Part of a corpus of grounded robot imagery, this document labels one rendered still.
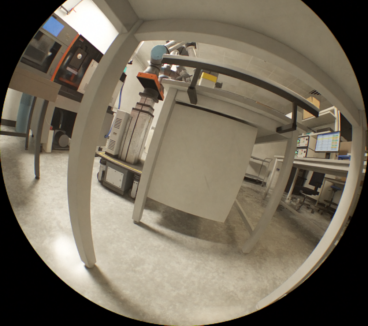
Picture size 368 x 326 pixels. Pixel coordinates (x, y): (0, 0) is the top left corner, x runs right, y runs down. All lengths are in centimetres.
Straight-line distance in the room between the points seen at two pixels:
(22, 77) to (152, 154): 94
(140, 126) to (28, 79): 97
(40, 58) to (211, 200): 142
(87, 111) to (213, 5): 33
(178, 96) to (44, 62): 96
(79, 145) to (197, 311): 69
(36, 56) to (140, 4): 82
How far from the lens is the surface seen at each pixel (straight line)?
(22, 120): 243
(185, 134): 71
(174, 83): 68
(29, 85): 94
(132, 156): 112
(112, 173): 109
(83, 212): 39
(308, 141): 236
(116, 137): 113
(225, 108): 67
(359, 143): 54
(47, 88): 97
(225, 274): 81
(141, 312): 61
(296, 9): 30
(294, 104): 69
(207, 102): 67
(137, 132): 110
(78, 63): 183
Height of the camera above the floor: 60
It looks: level
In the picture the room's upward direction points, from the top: 18 degrees clockwise
